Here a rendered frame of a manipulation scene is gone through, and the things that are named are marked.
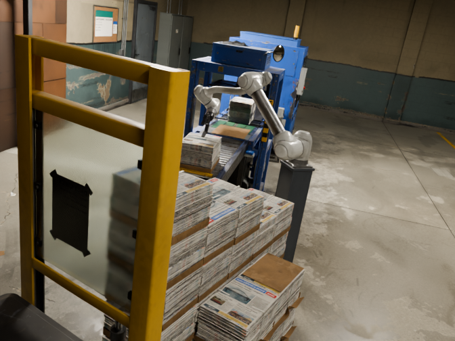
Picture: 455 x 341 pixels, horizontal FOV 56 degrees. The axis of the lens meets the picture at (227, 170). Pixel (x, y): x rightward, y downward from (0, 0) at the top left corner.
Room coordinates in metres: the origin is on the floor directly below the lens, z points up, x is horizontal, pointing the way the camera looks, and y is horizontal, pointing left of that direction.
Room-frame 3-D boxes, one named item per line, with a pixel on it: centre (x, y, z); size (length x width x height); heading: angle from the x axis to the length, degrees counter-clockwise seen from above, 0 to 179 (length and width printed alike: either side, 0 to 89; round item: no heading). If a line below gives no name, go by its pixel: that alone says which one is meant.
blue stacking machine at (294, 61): (7.59, -0.48, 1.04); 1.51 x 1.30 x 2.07; 170
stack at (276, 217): (2.46, -0.07, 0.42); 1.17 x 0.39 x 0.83; 150
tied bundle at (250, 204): (2.33, -0.01, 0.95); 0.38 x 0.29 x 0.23; 60
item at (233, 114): (5.48, -0.07, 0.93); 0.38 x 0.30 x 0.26; 170
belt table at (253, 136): (4.92, 0.02, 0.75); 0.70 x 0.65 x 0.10; 170
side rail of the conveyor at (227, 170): (3.87, -0.05, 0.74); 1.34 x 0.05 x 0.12; 170
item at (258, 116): (6.03, -0.17, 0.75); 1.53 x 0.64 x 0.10; 170
